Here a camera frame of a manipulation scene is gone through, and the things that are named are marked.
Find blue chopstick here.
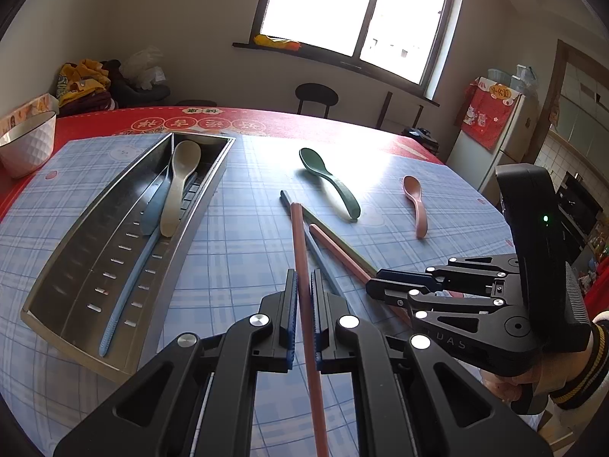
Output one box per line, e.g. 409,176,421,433
98,228,165,358
280,189,346,296

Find dark-framed window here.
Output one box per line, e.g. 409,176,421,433
232,0,464,108

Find dark wooden rack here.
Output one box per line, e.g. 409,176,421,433
375,91,425,130

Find blue checked table mat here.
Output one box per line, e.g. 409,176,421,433
0,131,519,457

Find person's right forearm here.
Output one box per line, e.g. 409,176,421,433
511,312,609,457

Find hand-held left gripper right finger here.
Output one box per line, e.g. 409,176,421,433
310,269,555,457

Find person's right hand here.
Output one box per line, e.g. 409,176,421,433
480,350,553,405

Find pile of clothes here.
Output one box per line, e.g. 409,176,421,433
56,58,122,112

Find white fridge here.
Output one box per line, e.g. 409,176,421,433
447,93,538,193

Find perforated steel utensil tray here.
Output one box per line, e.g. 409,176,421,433
20,131,237,386

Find black oven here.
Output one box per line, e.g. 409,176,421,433
554,171,603,260

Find red printed cloth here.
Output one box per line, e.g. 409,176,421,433
454,76,519,153

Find dark armchair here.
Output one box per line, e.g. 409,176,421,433
112,76,171,108

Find clear plastic bag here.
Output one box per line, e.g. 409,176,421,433
119,46,167,89

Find kitchen wall cabinet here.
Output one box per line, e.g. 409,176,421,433
559,62,609,153

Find red printed table mat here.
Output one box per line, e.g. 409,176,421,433
0,106,505,222

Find pink chopstick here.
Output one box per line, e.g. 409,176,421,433
289,202,330,457
308,224,412,327

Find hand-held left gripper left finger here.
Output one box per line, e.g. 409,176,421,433
52,269,300,457

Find white ribbed bowl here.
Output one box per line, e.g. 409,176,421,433
0,110,58,180

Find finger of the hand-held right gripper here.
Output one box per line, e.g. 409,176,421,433
365,256,520,304
407,290,521,339

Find yellow toy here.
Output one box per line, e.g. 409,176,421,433
253,34,303,52

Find wooden door frame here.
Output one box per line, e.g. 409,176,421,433
526,40,609,163

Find black stool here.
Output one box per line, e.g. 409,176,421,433
295,83,340,120

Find black pressure cooker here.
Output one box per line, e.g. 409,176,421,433
402,125,441,153

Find tissue pack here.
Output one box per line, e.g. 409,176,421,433
0,95,60,129

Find pink spoon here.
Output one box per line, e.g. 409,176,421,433
402,175,428,240

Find blue spoon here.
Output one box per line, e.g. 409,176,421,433
139,164,198,237

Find green spoon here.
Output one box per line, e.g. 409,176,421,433
299,147,362,222

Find beige spoon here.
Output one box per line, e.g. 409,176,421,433
159,140,203,237

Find green chopstick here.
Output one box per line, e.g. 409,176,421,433
302,207,379,272

